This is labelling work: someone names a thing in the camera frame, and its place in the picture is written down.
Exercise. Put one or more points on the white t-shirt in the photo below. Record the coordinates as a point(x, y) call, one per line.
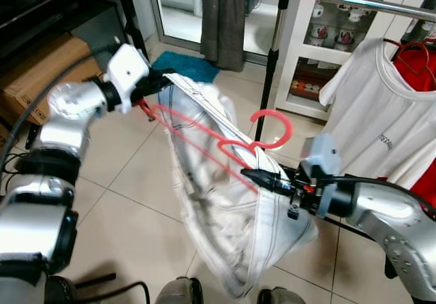
point(381, 113)

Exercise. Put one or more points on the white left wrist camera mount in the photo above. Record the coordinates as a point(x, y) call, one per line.
point(126, 69)

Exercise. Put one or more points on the black desk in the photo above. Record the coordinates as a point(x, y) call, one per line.
point(68, 4)

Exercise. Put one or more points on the grey right robot foot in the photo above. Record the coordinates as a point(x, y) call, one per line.
point(276, 296)

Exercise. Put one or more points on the chrome clothes rack rail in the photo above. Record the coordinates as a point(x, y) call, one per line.
point(354, 1)

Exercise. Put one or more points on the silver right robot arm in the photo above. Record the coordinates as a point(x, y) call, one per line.
point(392, 222)

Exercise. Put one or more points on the plain red shirt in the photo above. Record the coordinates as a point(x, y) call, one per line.
point(419, 72)

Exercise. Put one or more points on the grey curtain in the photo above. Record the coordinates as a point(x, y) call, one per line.
point(221, 24)

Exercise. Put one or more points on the glass sliding door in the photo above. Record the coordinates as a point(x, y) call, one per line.
point(177, 11)

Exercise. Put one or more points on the white denim trousers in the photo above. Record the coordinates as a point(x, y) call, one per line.
point(225, 236)

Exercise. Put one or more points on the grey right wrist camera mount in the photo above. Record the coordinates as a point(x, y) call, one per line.
point(321, 157)

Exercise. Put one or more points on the red plastic hanger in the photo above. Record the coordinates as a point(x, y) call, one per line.
point(288, 131)

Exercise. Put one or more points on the black clothes rack post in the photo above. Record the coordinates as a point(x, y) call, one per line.
point(274, 58)

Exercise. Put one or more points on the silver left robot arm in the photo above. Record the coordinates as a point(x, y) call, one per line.
point(71, 103)

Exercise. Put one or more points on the white glass display cabinet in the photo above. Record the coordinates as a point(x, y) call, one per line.
point(294, 79)

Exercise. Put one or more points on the thin red hanger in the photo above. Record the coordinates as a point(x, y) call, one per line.
point(409, 45)

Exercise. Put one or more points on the brown cardboard box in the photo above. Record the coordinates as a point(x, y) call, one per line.
point(41, 69)

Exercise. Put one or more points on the teal floor mat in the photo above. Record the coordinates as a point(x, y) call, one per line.
point(187, 67)

